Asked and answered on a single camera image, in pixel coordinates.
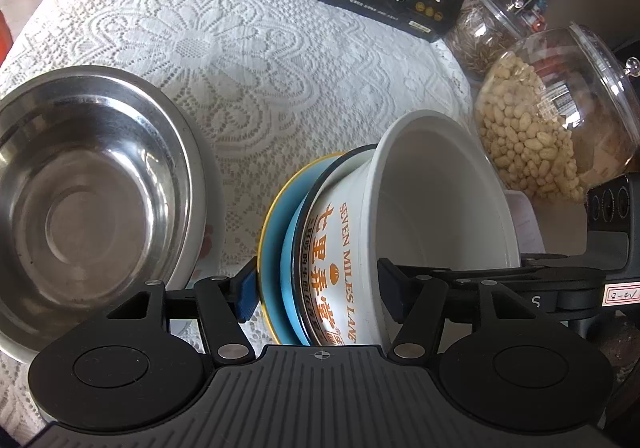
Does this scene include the white bowl with orange print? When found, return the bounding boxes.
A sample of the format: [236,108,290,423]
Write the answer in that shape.
[295,109,522,346]

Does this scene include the blue bowl yellow rim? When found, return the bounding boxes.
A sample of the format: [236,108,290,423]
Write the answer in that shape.
[257,153,346,344]

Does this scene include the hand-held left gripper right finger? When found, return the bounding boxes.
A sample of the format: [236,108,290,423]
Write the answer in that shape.
[377,257,523,361]

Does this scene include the glass jar of peanuts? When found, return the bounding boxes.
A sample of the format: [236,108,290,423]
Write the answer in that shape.
[472,23,640,204]

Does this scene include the stainless steel bowl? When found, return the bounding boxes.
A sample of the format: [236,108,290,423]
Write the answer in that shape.
[0,66,208,364]

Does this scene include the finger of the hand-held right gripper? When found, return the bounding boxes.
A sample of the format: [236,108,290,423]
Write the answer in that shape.
[520,252,593,266]
[430,266,607,298]

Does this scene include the blue bowl with white inside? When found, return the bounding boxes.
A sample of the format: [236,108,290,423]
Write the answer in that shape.
[279,201,321,346]

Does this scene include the glass jar of sunflower seeds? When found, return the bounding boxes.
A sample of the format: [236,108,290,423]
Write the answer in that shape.
[442,0,531,82]

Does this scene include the white lace tablecloth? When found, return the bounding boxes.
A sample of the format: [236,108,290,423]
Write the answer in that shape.
[0,0,506,429]

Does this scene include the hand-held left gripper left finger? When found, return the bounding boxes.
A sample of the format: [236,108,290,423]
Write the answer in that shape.
[106,257,261,363]

